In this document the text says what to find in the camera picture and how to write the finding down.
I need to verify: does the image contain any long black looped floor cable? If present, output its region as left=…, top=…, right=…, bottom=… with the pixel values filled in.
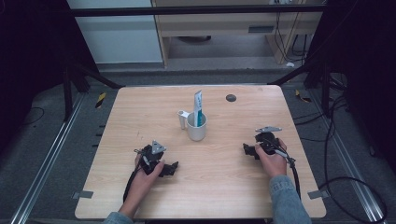
left=292, top=73, right=389, bottom=224

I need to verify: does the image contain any black curtain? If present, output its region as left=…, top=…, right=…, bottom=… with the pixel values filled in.
left=306, top=0, right=396, bottom=175
left=0, top=0, right=98, bottom=153

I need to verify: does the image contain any left hand-held gripper black cable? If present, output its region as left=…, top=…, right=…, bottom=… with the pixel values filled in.
left=121, top=149, right=148, bottom=204

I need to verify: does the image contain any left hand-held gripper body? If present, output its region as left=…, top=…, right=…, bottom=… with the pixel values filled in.
left=134, top=140, right=167, bottom=177

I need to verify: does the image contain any thin black floor cable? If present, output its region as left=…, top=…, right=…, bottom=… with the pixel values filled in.
left=18, top=106, right=46, bottom=128

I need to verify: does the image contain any white and teal toothpaste tube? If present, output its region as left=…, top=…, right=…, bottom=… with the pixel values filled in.
left=192, top=90, right=204, bottom=128

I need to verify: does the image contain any person's right hand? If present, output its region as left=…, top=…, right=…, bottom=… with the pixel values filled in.
left=254, top=137, right=289, bottom=179

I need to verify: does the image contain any black horizontal frame bar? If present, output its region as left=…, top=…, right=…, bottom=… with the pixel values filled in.
left=68, top=4, right=327, bottom=18

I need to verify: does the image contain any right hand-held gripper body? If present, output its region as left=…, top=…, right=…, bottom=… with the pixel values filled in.
left=254, top=125, right=283, bottom=156

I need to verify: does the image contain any aluminium floor rail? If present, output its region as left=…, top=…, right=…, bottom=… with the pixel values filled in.
left=307, top=88, right=388, bottom=224
left=8, top=92, right=86, bottom=224

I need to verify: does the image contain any bundle of hanging black cables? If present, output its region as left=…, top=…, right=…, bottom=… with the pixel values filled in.
left=273, top=0, right=313, bottom=65

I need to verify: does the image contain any grey metal table bracket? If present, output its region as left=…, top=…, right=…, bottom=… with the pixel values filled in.
left=306, top=189, right=331, bottom=201
left=71, top=189, right=94, bottom=201

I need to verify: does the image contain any light wooden desk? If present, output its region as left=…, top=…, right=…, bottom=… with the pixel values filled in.
left=150, top=0, right=325, bottom=68

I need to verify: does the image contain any white cabinet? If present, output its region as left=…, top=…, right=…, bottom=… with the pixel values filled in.
left=65, top=0, right=164, bottom=65

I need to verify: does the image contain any white cup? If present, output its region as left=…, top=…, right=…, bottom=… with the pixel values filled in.
left=177, top=109, right=208, bottom=143

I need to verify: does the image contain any yellow and black tape strip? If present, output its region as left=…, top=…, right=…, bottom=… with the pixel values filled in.
left=294, top=89, right=312, bottom=104
left=94, top=91, right=107, bottom=109

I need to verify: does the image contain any person's left hand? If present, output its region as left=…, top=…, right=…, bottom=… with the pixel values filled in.
left=119, top=154, right=165, bottom=217

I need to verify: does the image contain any black metal stand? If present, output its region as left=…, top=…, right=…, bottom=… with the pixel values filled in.
left=268, top=59, right=332, bottom=119
left=61, top=57, right=125, bottom=123

